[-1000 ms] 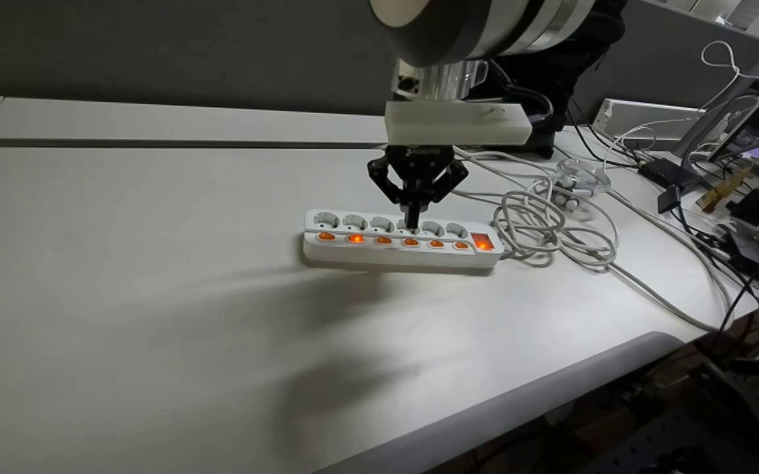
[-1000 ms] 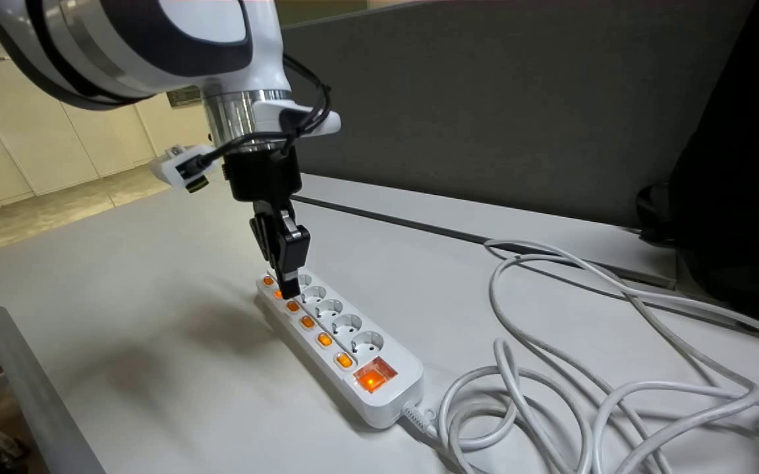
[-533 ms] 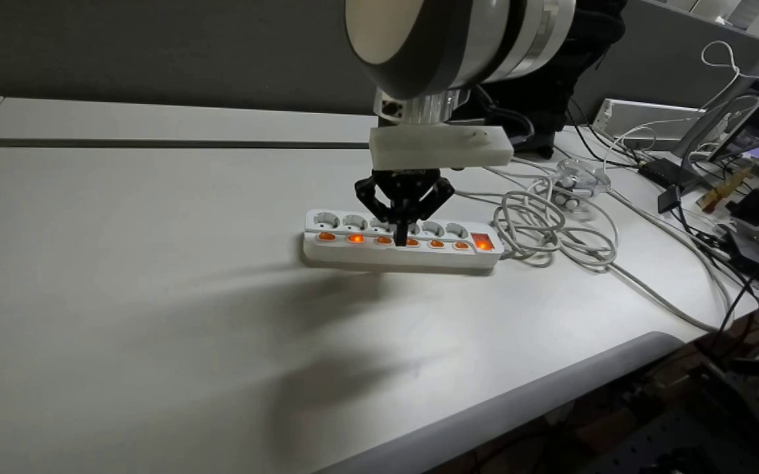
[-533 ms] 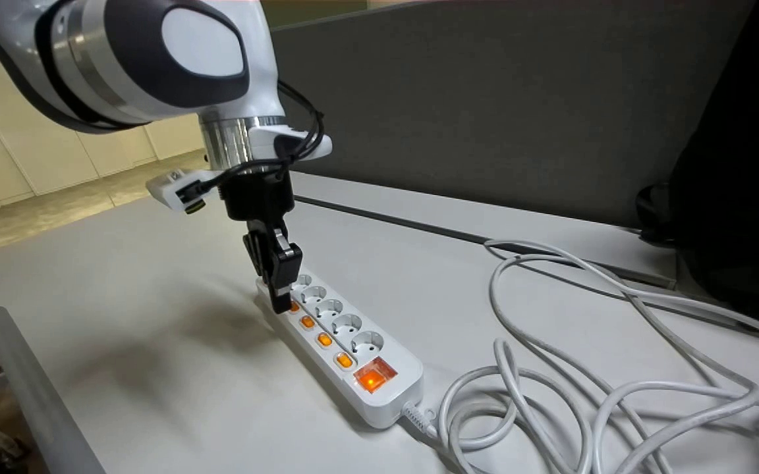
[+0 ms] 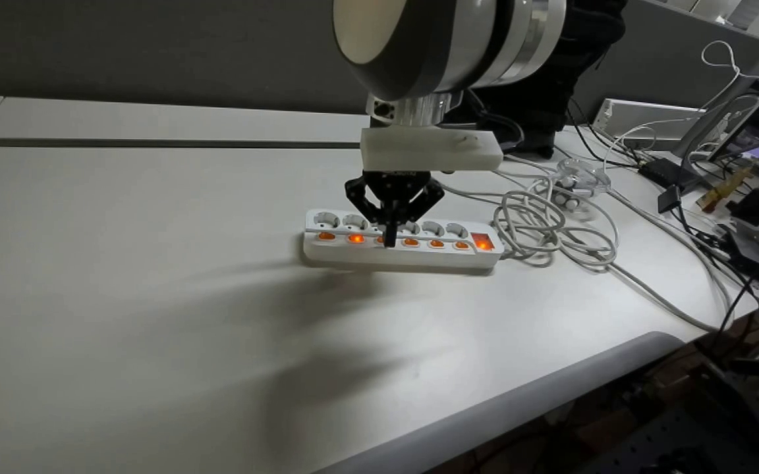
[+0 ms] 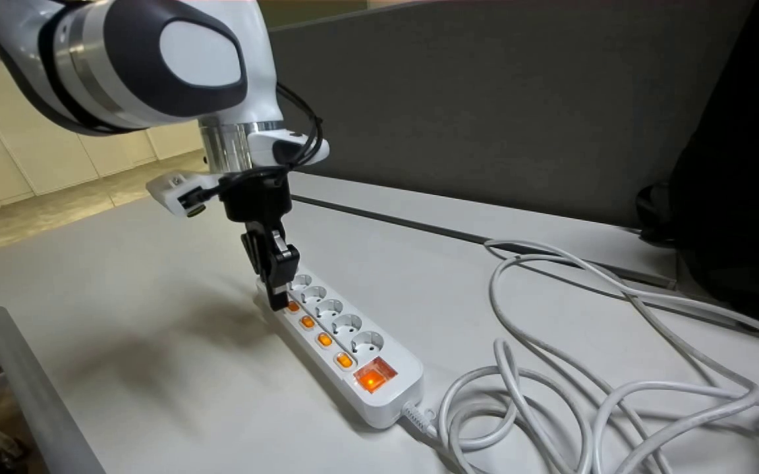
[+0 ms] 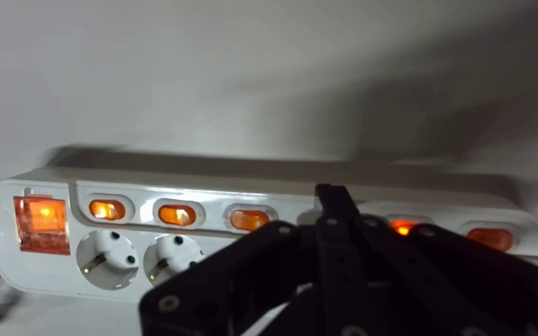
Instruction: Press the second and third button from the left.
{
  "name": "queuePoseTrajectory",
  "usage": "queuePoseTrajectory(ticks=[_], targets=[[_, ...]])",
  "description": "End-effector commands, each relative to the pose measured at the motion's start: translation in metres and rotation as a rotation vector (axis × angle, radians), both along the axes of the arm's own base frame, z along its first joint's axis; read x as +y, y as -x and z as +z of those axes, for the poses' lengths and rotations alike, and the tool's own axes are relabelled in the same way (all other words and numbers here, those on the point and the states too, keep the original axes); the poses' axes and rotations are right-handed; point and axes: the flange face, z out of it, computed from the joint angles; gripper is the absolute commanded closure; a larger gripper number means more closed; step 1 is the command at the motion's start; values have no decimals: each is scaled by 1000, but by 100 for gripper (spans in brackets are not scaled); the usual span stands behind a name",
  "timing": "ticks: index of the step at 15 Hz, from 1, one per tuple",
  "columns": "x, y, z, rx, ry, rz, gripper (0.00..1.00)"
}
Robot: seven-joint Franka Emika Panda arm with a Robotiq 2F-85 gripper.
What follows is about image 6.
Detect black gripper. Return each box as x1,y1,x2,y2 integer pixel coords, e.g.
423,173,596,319
215,166,302,314

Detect white power strip orange switches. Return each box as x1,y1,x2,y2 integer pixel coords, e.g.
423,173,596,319
268,266,426,431

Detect grey partition panel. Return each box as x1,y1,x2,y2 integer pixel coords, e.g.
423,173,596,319
260,0,759,231

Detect black backpack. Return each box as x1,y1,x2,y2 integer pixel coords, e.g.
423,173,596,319
635,0,759,328

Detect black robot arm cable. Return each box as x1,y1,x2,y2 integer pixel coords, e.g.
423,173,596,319
270,82,327,170

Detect white power strip cable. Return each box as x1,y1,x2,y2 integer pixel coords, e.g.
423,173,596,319
399,235,759,474

